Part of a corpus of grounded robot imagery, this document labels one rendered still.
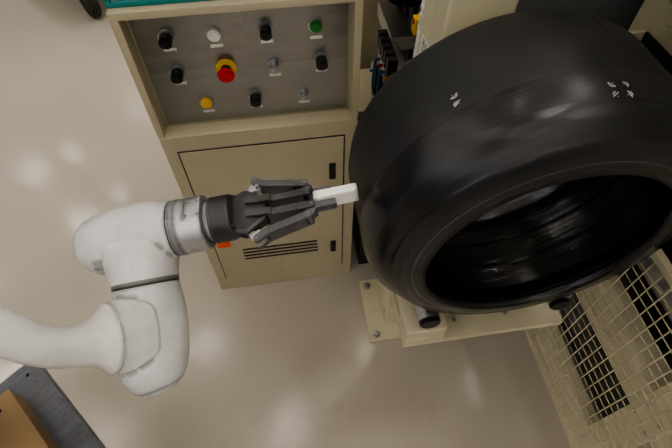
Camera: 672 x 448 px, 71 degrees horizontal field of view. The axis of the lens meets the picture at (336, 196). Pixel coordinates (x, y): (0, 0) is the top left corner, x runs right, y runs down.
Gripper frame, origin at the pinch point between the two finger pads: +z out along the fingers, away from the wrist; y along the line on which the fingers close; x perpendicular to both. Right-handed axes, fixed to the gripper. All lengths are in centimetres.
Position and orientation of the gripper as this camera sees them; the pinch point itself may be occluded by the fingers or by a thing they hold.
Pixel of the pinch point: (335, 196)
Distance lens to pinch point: 75.4
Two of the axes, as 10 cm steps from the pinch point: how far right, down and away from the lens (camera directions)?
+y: -1.4, -7.8, 6.0
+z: 9.8, -2.0, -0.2
